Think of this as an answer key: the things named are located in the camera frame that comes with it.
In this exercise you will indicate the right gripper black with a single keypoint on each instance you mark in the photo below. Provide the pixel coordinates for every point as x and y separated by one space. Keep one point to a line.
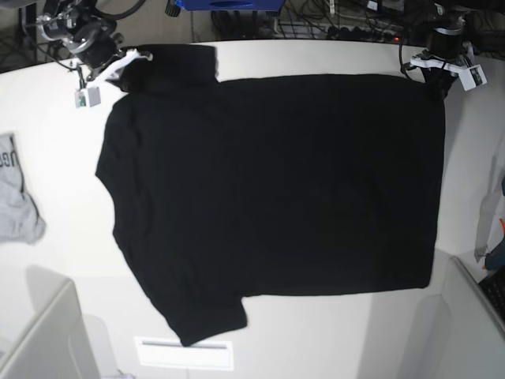
94 44

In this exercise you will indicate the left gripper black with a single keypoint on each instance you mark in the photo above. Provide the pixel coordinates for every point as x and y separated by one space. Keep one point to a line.
445 45

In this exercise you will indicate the black T-shirt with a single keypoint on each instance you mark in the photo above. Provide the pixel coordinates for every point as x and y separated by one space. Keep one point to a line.
296 186

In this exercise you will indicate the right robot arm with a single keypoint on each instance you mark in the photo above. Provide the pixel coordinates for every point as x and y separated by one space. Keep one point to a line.
60 19

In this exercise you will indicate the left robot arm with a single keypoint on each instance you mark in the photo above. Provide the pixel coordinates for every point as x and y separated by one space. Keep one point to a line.
448 15

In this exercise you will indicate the grey T-shirt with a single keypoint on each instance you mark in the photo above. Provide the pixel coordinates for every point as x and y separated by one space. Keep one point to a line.
20 218

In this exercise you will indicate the black power strip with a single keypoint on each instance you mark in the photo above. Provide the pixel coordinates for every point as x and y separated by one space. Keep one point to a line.
357 34

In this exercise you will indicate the blue box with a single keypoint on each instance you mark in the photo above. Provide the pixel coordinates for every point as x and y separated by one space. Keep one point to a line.
209 5

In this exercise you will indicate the beige partition panel right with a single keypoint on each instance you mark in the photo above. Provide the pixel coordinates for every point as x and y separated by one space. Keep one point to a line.
475 348

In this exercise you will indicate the beige partition panel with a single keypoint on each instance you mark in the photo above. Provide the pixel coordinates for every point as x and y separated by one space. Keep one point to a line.
475 348
55 343

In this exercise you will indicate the beige partition panel left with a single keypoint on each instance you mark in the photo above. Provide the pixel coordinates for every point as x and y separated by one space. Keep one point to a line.
55 343

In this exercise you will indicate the white table slot plate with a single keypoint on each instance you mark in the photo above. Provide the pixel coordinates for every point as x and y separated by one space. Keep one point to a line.
171 354

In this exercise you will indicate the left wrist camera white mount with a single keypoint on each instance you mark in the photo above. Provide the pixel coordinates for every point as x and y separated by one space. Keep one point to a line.
464 67

